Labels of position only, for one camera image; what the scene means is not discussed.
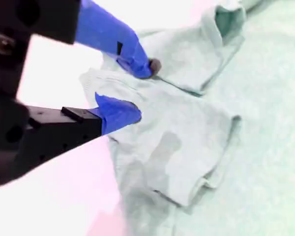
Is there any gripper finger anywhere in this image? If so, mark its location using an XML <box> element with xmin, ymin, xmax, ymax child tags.
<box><xmin>19</xmin><ymin>0</ymin><xmax>162</xmax><ymax>79</ymax></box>
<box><xmin>17</xmin><ymin>92</ymin><xmax>142</xmax><ymax>173</ymax></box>

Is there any pale green T-shirt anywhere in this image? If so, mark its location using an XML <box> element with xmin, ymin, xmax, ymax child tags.
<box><xmin>78</xmin><ymin>0</ymin><xmax>295</xmax><ymax>236</ymax></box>

